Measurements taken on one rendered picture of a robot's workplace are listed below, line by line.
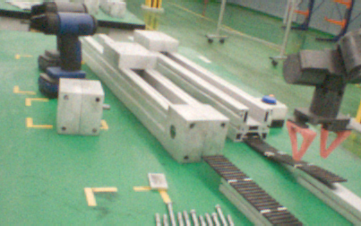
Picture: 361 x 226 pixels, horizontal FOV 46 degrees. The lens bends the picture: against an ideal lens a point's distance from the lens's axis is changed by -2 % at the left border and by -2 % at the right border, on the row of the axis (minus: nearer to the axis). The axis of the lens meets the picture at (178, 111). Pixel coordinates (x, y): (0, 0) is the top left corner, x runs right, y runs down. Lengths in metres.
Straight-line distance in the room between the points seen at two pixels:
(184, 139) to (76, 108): 0.24
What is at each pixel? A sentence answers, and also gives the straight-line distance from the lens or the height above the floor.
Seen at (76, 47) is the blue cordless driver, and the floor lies 0.91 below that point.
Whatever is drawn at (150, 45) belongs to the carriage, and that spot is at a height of 0.88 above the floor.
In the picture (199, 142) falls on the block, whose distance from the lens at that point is 0.89.
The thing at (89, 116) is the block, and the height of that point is 0.82.
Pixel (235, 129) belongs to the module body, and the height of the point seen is 0.81.
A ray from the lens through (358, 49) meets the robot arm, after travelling 0.80.
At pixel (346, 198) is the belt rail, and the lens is 0.85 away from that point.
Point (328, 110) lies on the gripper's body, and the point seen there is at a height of 0.95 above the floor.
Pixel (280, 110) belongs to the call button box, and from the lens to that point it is 1.21.
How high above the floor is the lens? 1.16
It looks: 18 degrees down
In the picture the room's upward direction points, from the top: 10 degrees clockwise
